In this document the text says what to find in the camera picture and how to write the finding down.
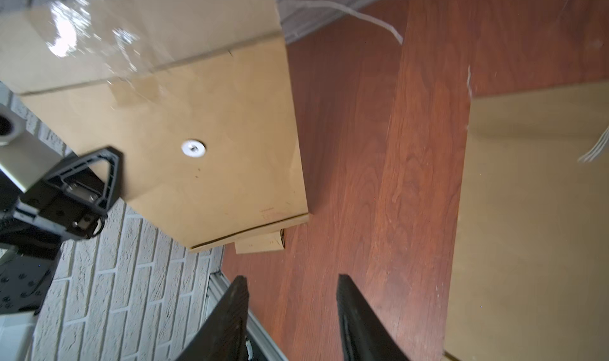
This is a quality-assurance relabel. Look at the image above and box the white closure string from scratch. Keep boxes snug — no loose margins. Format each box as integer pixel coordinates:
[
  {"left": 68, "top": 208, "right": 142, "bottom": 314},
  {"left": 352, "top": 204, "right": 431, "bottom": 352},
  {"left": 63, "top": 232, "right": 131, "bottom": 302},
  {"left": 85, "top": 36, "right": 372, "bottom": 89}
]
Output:
[{"left": 577, "top": 125, "right": 609, "bottom": 164}]

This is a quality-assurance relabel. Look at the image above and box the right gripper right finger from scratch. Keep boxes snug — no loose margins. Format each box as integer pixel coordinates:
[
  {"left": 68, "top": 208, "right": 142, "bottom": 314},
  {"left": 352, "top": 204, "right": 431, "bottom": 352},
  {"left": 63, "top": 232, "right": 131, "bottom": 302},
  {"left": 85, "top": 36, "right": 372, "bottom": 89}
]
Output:
[{"left": 336, "top": 274, "right": 409, "bottom": 361}]

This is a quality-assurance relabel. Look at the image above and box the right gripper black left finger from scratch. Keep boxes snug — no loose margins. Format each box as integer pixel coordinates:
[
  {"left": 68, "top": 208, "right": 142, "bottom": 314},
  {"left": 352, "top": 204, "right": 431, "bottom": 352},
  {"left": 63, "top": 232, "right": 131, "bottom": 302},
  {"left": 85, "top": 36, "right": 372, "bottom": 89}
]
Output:
[{"left": 177, "top": 275, "right": 249, "bottom": 361}]

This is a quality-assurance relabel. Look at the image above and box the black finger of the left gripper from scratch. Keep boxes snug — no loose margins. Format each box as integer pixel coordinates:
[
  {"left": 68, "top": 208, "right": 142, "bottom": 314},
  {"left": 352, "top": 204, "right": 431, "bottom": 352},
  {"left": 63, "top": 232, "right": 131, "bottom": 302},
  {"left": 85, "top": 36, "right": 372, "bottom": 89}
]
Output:
[{"left": 43, "top": 146, "right": 122, "bottom": 216}]

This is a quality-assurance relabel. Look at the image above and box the bag white string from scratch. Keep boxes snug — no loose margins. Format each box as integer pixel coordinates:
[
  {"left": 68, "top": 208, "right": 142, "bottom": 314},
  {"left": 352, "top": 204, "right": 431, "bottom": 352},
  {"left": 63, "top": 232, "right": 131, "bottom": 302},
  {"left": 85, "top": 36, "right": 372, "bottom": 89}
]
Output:
[{"left": 285, "top": 0, "right": 404, "bottom": 45}]

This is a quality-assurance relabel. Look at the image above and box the brown kraft file bag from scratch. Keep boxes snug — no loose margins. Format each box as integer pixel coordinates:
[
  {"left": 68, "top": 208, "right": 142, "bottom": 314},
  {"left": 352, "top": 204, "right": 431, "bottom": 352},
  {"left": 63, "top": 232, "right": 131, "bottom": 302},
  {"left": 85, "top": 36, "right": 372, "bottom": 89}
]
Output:
[{"left": 443, "top": 82, "right": 608, "bottom": 360}]

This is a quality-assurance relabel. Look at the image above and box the aluminium rail frame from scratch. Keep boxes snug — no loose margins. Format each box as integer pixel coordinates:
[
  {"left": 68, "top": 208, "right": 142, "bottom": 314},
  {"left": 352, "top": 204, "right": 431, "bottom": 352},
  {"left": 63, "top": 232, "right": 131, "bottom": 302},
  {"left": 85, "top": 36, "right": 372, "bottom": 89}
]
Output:
[{"left": 202, "top": 272, "right": 288, "bottom": 361}]

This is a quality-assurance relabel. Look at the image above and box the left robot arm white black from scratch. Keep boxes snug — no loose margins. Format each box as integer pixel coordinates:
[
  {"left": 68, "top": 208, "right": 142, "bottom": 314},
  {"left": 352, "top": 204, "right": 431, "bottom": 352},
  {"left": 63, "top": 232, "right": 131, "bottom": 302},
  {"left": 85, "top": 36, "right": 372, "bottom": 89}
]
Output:
[{"left": 1, "top": 146, "right": 123, "bottom": 315}]

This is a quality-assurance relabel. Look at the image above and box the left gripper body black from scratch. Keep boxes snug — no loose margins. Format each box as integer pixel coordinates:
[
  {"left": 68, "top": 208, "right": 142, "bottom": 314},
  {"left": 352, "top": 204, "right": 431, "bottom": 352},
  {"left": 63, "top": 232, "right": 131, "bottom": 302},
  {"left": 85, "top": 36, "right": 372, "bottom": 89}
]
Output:
[{"left": 11, "top": 180, "right": 107, "bottom": 240}]

